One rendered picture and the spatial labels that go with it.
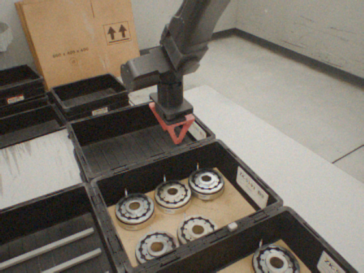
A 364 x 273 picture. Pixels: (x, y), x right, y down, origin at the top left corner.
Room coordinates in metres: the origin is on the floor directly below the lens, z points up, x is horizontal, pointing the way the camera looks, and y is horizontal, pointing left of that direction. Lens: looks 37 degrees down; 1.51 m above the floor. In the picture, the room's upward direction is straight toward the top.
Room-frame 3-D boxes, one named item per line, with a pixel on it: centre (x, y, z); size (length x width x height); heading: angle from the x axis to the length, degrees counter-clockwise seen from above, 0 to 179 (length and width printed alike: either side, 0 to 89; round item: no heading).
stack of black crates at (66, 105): (1.73, 0.56, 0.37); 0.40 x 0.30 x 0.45; 124
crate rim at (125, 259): (0.56, 0.00, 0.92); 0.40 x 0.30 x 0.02; 118
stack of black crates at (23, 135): (1.51, 0.90, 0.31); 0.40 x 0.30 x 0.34; 124
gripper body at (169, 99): (0.62, 0.03, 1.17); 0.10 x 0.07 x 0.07; 27
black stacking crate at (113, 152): (0.83, 0.14, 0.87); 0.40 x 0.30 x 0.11; 118
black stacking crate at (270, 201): (0.56, 0.00, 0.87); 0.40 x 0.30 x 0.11; 118
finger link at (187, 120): (0.60, 0.02, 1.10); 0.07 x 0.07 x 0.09; 27
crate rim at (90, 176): (0.83, 0.14, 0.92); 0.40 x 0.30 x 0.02; 118
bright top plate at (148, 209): (0.57, 0.13, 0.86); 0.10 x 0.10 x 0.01
